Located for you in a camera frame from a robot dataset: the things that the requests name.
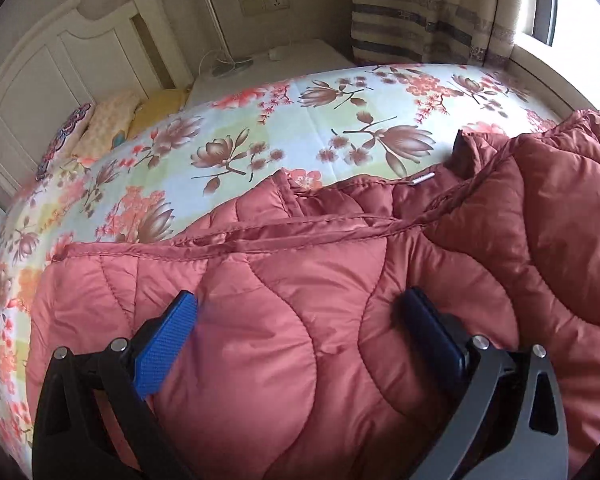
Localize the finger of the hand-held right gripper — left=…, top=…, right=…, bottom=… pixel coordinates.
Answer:
left=452, top=129, right=477, bottom=177

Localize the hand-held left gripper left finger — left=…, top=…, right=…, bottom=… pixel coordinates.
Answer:
left=32, top=289, right=199, bottom=480

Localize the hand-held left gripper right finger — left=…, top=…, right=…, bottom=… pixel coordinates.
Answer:
left=397, top=286, right=570, bottom=480

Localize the pink quilted coat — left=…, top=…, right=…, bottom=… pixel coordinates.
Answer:
left=25, top=107, right=600, bottom=480

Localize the cream window sill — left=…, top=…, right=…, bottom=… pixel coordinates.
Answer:
left=510, top=42, right=600, bottom=121

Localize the striped beige curtain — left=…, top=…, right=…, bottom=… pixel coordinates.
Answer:
left=350, top=0, right=536, bottom=69

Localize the floral bed sheet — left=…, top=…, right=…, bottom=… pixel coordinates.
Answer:
left=0, top=62, right=571, bottom=476

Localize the white nightstand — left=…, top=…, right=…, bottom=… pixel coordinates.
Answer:
left=187, top=38, right=356, bottom=106

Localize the cream textured pillow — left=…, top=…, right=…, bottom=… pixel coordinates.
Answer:
left=72, top=89, right=141, bottom=156

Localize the yellow pillow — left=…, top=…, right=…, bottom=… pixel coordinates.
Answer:
left=127, top=87, right=191, bottom=136

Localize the purple patterned pillow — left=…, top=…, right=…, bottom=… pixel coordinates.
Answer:
left=35, top=102, right=96, bottom=181

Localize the white pole desk lamp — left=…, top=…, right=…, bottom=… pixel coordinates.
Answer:
left=192, top=0, right=255, bottom=79

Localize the white wooden headboard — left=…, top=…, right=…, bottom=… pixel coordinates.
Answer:
left=0, top=0, right=193, bottom=186

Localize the white lamp cable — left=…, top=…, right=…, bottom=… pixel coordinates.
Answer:
left=197, top=49, right=231, bottom=78

